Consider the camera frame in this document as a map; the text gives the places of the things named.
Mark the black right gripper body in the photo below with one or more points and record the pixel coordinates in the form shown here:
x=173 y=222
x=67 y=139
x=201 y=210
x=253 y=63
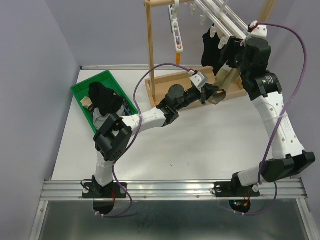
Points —
x=235 y=60

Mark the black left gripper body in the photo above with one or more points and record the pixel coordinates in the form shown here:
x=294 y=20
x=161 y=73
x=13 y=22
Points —
x=191 y=96

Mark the wooden clothes rack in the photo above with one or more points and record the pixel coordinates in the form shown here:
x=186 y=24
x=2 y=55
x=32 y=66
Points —
x=158 y=87

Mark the black underwear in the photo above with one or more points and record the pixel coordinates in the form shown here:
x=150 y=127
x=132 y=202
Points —
x=105 y=99
x=212 y=55

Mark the blue striped underwear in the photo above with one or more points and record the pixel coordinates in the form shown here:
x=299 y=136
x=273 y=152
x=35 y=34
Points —
x=126 y=108

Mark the beige underwear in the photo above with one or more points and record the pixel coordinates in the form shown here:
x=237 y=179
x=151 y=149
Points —
x=86 y=102

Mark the grey underwear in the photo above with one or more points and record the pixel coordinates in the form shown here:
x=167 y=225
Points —
x=99 y=120

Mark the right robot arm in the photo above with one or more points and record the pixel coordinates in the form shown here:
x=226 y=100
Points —
x=284 y=156

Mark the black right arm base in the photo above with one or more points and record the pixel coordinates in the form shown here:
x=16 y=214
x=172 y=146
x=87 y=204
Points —
x=233 y=188

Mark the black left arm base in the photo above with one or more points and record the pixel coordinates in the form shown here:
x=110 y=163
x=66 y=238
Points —
x=92 y=190

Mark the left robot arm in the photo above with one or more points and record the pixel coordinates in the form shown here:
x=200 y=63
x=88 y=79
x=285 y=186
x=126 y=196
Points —
x=118 y=133

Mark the white rectangular clip hanger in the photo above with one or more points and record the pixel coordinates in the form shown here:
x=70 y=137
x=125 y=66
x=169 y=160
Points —
x=225 y=22

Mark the white straight clip hanger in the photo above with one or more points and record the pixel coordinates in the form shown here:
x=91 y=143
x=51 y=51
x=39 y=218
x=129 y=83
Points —
x=175 y=29

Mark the orange clothes peg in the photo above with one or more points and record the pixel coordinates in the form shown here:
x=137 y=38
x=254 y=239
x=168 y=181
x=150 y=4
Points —
x=177 y=58

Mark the green plastic tray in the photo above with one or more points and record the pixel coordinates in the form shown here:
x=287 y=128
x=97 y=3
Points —
x=81 y=90

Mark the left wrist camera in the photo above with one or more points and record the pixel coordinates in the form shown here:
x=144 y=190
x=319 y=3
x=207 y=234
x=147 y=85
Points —
x=198 y=79

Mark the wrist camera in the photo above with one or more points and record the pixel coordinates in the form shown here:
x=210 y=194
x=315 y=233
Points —
x=256 y=30
x=198 y=79

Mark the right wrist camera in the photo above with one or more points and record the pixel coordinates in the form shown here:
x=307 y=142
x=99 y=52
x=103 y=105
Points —
x=256 y=30

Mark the aluminium mounting rail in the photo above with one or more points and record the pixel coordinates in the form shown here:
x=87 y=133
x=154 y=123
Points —
x=162 y=190

